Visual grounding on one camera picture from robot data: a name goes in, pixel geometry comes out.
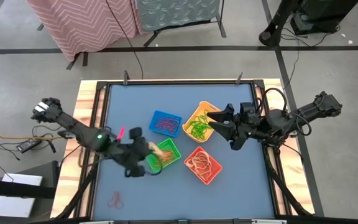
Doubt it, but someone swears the black equipment case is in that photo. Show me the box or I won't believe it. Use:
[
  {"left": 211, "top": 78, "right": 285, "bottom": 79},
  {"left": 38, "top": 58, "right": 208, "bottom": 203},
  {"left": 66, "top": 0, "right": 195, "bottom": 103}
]
[{"left": 290, "top": 0, "right": 358, "bottom": 35}]

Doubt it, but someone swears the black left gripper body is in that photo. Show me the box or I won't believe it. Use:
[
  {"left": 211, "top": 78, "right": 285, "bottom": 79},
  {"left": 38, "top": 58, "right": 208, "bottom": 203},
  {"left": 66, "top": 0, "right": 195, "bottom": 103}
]
[{"left": 103, "top": 136, "right": 143, "bottom": 170}]

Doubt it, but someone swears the grey leaf print cloth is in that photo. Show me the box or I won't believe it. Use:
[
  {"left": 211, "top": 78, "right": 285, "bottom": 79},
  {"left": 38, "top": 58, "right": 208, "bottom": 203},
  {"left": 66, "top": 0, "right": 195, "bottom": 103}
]
[{"left": 134, "top": 0, "right": 222, "bottom": 32}]

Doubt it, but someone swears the blue slotted plastic basket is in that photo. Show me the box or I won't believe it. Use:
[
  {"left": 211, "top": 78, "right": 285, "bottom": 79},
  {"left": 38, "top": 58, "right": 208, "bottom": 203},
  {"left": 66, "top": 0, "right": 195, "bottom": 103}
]
[{"left": 148, "top": 110, "right": 184, "bottom": 138}]

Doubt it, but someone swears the orange slotted plastic basket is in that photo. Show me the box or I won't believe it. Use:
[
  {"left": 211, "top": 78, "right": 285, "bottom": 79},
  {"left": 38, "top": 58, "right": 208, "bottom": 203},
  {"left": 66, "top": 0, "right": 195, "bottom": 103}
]
[{"left": 183, "top": 146, "right": 224, "bottom": 186}]

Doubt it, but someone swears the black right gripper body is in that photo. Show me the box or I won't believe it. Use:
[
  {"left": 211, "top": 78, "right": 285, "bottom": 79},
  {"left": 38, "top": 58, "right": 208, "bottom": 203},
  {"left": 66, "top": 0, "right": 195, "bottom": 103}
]
[{"left": 233, "top": 112, "right": 265, "bottom": 142}]

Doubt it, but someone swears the orange floor cable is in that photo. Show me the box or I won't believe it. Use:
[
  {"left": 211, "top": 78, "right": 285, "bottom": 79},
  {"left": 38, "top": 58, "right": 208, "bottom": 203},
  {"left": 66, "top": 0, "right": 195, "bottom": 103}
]
[{"left": 0, "top": 129, "right": 67, "bottom": 141}]

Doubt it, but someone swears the tangle of red rubber bands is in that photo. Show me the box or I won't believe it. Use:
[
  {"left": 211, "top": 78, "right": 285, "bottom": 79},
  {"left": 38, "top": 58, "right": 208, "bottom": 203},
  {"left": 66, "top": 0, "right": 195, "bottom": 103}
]
[{"left": 154, "top": 116, "right": 180, "bottom": 135}]

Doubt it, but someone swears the black hanging cable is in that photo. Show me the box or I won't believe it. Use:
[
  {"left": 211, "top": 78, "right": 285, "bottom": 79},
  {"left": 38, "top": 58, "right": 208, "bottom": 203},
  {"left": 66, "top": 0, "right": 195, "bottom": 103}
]
[{"left": 105, "top": 0, "right": 145, "bottom": 80}]

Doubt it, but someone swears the pink strip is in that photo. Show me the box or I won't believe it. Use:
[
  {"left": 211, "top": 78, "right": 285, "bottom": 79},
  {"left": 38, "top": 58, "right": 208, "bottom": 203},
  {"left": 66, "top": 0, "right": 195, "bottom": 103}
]
[{"left": 116, "top": 125, "right": 127, "bottom": 141}]

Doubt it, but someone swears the white board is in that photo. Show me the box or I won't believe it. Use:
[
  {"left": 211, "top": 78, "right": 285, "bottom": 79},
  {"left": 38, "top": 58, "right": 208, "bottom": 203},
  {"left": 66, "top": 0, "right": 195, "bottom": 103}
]
[{"left": 0, "top": 172, "right": 44, "bottom": 218}]

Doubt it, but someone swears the tangle of green rubber bands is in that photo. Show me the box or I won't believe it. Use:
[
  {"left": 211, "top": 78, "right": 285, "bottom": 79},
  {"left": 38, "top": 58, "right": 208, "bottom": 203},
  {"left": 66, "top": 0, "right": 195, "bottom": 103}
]
[{"left": 186, "top": 112, "right": 214, "bottom": 141}]

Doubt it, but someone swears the black aluminium rig frame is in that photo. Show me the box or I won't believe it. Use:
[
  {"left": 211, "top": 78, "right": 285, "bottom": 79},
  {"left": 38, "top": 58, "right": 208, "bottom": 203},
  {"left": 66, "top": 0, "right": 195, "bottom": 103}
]
[{"left": 54, "top": 70, "right": 316, "bottom": 224}]

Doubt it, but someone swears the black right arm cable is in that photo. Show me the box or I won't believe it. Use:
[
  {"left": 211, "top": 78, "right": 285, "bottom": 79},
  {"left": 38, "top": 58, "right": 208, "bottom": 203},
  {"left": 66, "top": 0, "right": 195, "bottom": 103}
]
[{"left": 255, "top": 87, "right": 312, "bottom": 138}]

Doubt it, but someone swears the yellow plastic basket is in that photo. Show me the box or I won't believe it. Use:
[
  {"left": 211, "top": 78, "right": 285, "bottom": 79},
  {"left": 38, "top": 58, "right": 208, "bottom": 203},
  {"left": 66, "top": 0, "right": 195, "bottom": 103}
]
[{"left": 181, "top": 101, "right": 223, "bottom": 144}]

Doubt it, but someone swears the pink chevron cloth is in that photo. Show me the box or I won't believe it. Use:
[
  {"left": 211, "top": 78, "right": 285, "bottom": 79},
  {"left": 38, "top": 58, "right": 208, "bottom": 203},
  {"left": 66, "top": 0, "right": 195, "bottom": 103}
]
[{"left": 26, "top": 0, "right": 143, "bottom": 62}]

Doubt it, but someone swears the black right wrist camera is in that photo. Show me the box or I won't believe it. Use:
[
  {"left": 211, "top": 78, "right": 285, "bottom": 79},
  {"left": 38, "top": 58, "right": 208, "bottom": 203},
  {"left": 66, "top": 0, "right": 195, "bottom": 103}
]
[{"left": 239, "top": 101, "right": 256, "bottom": 117}]

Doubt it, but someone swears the tangle of orange rubber bands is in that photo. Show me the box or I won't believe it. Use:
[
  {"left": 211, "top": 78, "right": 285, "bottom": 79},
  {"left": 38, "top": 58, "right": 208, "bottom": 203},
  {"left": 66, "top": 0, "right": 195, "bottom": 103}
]
[{"left": 154, "top": 149, "right": 177, "bottom": 167}]

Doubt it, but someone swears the dark grey cart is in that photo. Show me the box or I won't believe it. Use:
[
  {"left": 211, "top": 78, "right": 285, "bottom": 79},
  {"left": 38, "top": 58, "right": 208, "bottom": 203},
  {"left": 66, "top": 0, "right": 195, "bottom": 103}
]
[{"left": 0, "top": 160, "right": 61, "bottom": 224}]

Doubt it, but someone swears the green slotted plastic basket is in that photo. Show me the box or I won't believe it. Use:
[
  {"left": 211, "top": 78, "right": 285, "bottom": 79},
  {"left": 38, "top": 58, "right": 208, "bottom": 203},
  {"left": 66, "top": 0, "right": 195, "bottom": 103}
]
[{"left": 145, "top": 137, "right": 183, "bottom": 175}]

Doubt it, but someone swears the red rubber band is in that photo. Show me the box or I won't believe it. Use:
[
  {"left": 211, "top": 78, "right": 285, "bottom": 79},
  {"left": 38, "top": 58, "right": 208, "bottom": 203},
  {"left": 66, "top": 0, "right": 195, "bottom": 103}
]
[{"left": 106, "top": 190, "right": 125, "bottom": 210}]

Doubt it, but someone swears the tangle of tan rubber bands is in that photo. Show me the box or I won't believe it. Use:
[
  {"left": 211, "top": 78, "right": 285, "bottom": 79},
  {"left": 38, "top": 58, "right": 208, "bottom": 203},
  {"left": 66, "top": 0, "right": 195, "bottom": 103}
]
[{"left": 188, "top": 151, "right": 218, "bottom": 181}]

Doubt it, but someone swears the wooden table border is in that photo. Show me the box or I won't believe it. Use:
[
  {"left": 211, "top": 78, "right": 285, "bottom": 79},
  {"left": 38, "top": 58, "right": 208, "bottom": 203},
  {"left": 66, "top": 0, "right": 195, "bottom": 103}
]
[{"left": 50, "top": 78, "right": 316, "bottom": 218}]

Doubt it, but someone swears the black cloth rack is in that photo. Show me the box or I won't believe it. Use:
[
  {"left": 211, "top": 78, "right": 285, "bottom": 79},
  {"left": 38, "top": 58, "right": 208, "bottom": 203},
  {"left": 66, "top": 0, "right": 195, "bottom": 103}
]
[
  {"left": 65, "top": 51, "right": 90, "bottom": 71},
  {"left": 143, "top": 14, "right": 227, "bottom": 47}
]

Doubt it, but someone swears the black floor stand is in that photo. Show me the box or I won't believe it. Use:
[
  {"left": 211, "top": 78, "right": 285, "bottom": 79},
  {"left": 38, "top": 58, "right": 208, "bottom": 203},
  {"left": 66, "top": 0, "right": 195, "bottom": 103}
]
[{"left": 258, "top": 0, "right": 303, "bottom": 48}]

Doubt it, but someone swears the black power adapter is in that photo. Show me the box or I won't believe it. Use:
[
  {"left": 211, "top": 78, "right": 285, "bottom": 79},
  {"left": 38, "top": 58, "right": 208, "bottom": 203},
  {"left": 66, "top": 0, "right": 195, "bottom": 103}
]
[{"left": 16, "top": 138, "right": 43, "bottom": 154}]

